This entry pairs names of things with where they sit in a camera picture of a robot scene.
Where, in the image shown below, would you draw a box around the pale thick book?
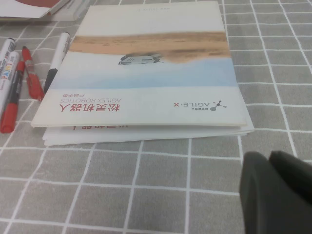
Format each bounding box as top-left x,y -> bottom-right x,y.
40,0 -> 91,22

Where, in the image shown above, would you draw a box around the red pen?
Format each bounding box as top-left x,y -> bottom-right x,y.
21,45 -> 45,101

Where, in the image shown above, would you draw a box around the black marker red caps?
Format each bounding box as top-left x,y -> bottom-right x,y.
0,60 -> 26,134

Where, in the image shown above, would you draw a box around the grey grid tablecloth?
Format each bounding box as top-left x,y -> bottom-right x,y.
0,0 -> 312,234

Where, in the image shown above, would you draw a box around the white paint marker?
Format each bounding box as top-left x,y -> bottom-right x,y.
0,51 -> 20,115

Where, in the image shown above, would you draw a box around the white AgileX brochure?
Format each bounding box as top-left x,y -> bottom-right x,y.
41,7 -> 254,147

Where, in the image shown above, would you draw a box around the white marker black cap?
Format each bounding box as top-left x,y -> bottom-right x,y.
43,32 -> 72,94

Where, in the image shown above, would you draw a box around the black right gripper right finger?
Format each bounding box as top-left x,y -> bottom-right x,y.
269,150 -> 312,212

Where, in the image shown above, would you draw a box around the white and grey marker pen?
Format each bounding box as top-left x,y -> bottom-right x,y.
0,38 -> 17,71

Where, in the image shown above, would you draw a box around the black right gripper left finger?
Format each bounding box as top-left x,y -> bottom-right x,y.
239,151 -> 312,234

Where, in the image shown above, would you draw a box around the white AgileX brochure desert photo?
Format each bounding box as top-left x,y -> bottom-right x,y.
31,4 -> 248,129

